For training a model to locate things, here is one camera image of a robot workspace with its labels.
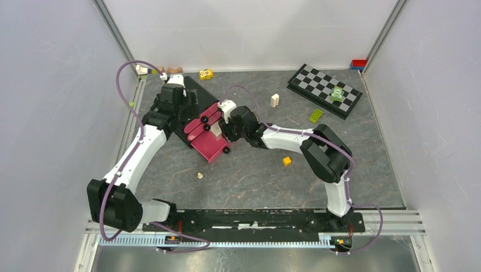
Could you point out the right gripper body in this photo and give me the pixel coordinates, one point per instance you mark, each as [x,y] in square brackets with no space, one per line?
[231,132]

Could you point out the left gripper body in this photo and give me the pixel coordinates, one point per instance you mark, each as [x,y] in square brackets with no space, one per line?
[185,110]

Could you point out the black makeup organizer box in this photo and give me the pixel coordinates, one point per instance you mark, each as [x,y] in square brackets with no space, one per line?
[199,100]

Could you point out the pink top drawer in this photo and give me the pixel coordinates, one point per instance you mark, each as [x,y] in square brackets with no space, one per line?
[213,108]

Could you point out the pink drawer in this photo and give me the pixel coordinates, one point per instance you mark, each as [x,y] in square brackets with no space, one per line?
[213,108]
[196,127]
[209,145]

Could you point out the pink bottom drawer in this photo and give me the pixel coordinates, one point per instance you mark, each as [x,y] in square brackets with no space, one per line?
[209,145]

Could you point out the white cube box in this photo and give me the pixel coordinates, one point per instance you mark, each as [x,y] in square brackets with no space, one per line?
[216,131]

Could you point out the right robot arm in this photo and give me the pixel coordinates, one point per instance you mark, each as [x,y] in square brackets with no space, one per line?
[327,155]

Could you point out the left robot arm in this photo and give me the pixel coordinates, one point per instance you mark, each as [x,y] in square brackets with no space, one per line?
[112,199]

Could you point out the wooden arch block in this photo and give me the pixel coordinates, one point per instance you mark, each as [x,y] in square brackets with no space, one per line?
[178,70]

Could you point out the white stacked block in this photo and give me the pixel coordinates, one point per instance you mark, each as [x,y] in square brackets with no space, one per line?
[274,102]

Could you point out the yellow toy block face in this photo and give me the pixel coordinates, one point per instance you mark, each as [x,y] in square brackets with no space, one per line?
[205,74]

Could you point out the white corner block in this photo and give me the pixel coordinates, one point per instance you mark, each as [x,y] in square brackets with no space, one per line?
[141,70]

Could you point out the yellow cube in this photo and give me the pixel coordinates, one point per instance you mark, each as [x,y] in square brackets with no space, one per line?
[287,161]

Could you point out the green lego brick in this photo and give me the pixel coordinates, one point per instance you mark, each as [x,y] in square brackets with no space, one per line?
[315,116]

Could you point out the chessboard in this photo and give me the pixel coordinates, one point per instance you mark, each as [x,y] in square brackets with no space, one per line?
[316,86]

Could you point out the green toy monster block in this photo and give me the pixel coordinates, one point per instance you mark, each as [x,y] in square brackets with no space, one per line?
[337,94]

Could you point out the red blue bricks stack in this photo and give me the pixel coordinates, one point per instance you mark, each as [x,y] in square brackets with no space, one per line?
[358,64]

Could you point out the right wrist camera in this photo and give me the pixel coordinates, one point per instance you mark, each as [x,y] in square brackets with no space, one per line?
[226,107]

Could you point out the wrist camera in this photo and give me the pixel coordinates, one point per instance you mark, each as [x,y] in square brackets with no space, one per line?
[172,79]
[226,107]

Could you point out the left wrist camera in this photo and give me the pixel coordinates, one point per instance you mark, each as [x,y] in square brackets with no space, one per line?
[172,79]

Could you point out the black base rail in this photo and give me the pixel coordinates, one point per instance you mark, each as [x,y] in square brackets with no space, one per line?
[262,225]

